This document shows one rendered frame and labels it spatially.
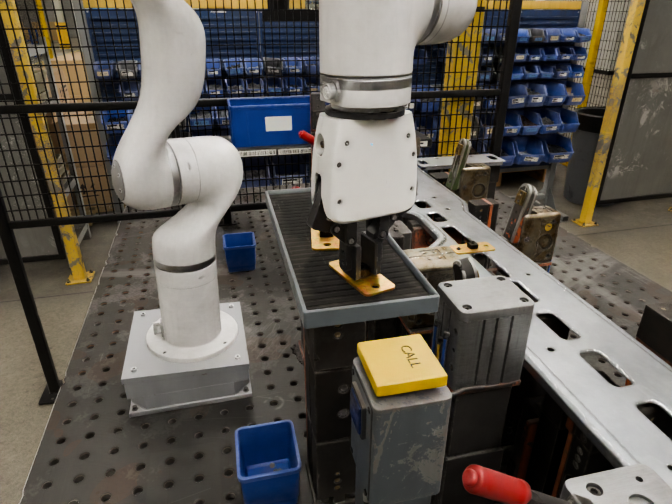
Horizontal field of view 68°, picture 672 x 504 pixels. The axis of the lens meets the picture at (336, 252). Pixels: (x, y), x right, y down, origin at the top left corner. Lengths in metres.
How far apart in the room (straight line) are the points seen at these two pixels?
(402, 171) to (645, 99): 3.70
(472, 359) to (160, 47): 0.63
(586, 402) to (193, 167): 0.70
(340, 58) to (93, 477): 0.82
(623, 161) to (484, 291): 3.58
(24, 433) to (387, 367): 1.98
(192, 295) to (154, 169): 0.26
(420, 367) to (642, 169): 3.99
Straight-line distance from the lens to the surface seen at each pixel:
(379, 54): 0.44
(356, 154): 0.46
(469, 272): 0.71
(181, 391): 1.07
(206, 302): 1.03
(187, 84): 0.86
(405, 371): 0.41
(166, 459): 1.01
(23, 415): 2.39
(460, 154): 1.40
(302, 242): 0.63
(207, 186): 0.94
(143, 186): 0.90
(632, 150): 4.21
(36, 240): 3.27
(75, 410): 1.17
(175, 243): 0.97
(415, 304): 0.50
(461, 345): 0.62
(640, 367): 0.78
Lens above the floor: 1.42
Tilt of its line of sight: 26 degrees down
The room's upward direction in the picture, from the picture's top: straight up
